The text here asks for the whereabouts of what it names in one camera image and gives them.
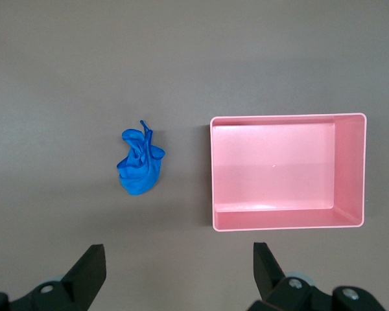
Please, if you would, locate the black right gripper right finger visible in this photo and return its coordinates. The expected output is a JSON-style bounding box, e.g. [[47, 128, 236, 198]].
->
[[248, 241, 385, 311]]

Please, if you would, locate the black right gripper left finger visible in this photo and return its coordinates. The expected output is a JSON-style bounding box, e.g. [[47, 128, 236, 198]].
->
[[0, 244, 107, 311]]

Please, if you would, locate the crumpled blue nitrile glove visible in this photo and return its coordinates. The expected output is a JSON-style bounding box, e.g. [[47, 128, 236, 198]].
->
[[116, 120, 167, 196]]

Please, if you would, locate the pink plastic bin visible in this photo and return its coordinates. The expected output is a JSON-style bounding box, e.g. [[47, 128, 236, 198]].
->
[[209, 112, 368, 233]]

